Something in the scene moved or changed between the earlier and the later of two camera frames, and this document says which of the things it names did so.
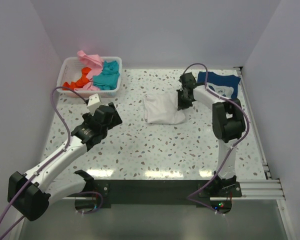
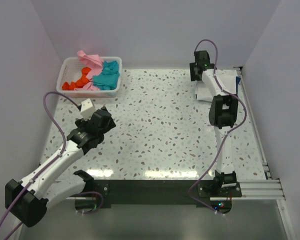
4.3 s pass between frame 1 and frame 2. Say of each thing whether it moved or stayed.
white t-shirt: moved
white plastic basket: stayed
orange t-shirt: stayed
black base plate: stayed
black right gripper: moved
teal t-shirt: stayed
